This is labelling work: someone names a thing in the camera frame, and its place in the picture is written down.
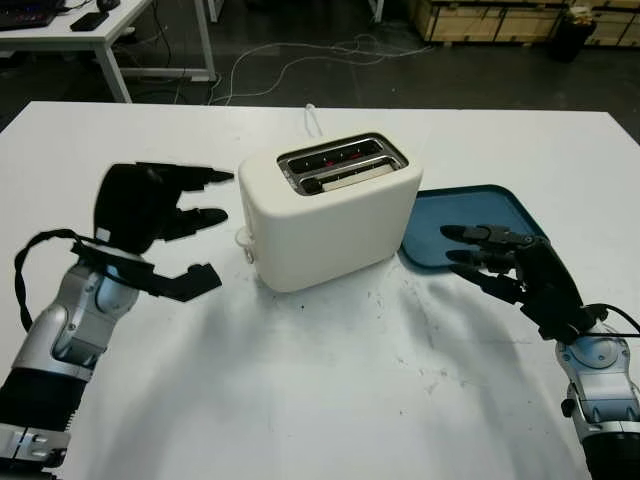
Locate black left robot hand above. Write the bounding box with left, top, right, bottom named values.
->
left=92, top=160, right=236, bottom=255

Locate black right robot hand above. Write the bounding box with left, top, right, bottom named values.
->
left=439, top=223, right=586, bottom=322

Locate pale slice of bread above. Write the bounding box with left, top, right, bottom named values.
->
left=319, top=167, right=394, bottom=191

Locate blue plastic tray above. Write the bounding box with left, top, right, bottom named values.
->
left=399, top=183, right=546, bottom=274

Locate cream white two-slot toaster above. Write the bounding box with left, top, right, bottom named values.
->
left=237, top=132, right=424, bottom=293

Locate white office desk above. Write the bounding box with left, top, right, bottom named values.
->
left=0, top=0, right=219, bottom=104

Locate black smartphone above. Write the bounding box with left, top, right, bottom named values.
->
left=69, top=12, right=110, bottom=32

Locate black keyboard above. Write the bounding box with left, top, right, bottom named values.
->
left=0, top=0, right=66, bottom=30

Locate black trash bin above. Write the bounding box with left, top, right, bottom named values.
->
left=553, top=4, right=597, bottom=64

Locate wooden crate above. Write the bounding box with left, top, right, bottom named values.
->
left=409, top=0, right=640, bottom=49

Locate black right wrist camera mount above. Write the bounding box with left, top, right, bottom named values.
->
left=537, top=302, right=610, bottom=344

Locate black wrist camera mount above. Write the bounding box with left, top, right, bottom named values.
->
left=69, top=238, right=224, bottom=304
left=537, top=302, right=610, bottom=344

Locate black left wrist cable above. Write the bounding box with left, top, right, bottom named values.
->
left=13, top=228, right=101, bottom=334

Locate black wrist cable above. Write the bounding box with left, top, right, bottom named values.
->
left=13, top=228, right=101, bottom=334
left=592, top=303, right=640, bottom=339

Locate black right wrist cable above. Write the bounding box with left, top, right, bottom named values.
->
left=592, top=303, right=640, bottom=339

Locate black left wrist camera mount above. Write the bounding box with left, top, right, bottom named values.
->
left=69, top=238, right=224, bottom=304

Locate white toaster power cord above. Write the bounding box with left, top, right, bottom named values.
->
left=302, top=102, right=324, bottom=136

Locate white cable on floor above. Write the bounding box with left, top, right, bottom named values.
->
left=209, top=33, right=434, bottom=106

